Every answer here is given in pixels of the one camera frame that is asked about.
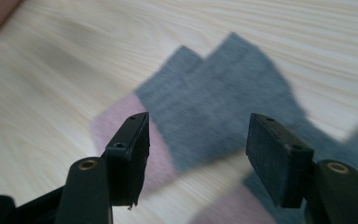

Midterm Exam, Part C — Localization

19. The pinkish brown object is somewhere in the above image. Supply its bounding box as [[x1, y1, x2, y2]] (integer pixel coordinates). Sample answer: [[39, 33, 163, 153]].
[[0, 0, 24, 44]]

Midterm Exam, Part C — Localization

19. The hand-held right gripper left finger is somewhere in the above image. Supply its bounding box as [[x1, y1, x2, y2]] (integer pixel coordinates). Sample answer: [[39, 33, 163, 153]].
[[104, 112, 151, 208]]

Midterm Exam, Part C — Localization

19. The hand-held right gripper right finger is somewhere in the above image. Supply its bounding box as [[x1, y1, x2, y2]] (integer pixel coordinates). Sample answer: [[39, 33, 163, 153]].
[[245, 112, 315, 209]]

